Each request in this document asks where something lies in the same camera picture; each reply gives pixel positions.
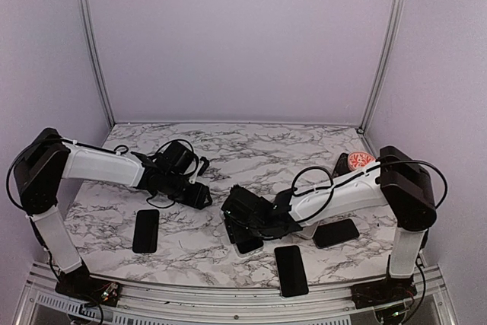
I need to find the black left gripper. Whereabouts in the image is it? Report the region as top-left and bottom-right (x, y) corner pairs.
(162, 171), (212, 209)

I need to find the black phone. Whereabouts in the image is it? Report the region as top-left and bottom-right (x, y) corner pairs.
(313, 218), (359, 249)
(234, 237), (263, 257)
(274, 245), (309, 298)
(132, 209), (159, 253)

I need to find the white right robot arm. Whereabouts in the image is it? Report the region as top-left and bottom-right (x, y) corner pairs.
(221, 146), (444, 301)

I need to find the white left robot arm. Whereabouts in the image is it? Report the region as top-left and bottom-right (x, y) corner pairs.
(5, 128), (212, 298)

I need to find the red white patterned bowl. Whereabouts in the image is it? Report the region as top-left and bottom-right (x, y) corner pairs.
(347, 151), (376, 171)

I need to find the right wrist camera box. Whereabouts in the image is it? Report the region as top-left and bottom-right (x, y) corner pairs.
(229, 184), (249, 200)

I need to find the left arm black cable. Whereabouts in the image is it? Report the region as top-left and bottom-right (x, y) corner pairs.
(4, 138), (199, 210)

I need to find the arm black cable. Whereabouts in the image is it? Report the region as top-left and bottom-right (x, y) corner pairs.
(291, 161), (449, 227)
(4, 138), (199, 210)

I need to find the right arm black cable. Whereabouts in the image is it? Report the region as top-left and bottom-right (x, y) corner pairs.
(291, 161), (449, 227)

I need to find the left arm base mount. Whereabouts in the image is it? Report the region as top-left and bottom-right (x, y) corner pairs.
(55, 264), (122, 307)

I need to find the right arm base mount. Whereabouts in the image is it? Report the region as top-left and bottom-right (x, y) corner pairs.
(351, 259), (418, 309)

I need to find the aluminium front rail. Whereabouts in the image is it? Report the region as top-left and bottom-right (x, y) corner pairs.
(13, 263), (458, 324)

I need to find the aluminium left corner post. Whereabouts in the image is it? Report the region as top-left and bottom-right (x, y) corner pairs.
(78, 0), (116, 129)

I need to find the aluminium corner post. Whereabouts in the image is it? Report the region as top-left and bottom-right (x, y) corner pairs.
(359, 0), (405, 134)
(78, 0), (116, 129)

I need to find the aluminium right corner post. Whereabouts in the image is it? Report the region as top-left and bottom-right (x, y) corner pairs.
(359, 0), (405, 134)

